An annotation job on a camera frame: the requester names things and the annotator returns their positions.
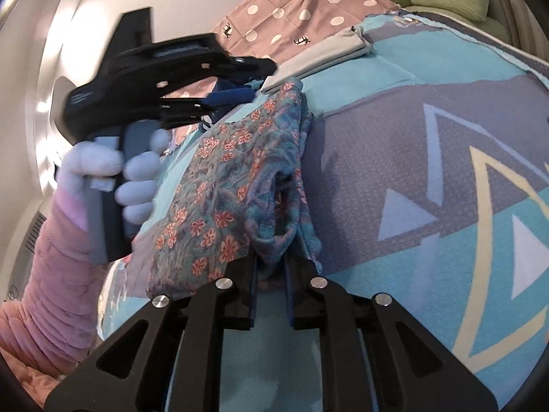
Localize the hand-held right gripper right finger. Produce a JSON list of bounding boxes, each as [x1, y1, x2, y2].
[[285, 257, 498, 412]]

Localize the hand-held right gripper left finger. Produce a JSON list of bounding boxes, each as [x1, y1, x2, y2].
[[45, 255, 258, 412]]

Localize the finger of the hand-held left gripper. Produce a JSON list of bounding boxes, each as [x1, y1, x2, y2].
[[124, 49, 279, 95], [160, 89, 255, 128]]

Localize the floral teal shirt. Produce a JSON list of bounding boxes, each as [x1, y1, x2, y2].
[[146, 76, 324, 301]]

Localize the person's left forearm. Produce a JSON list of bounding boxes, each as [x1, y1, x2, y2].
[[0, 189, 129, 378]]

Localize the person's left hand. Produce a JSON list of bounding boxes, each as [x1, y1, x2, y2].
[[58, 130, 171, 226]]

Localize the pink polka-dot cloth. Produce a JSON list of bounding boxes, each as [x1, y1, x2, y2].
[[163, 0, 401, 99]]

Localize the light grey folded cloth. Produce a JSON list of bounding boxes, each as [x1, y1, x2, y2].
[[261, 26, 376, 94]]

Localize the white ceiling air vent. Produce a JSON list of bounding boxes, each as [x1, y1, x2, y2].
[[28, 211, 47, 252]]

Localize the teal geometric bed sheet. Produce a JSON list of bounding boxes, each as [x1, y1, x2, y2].
[[96, 11, 549, 412]]

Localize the pink fuzzy robe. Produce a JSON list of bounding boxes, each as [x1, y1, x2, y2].
[[0, 343, 61, 400]]

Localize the beige curtain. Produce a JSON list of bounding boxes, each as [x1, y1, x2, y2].
[[489, 0, 549, 67]]

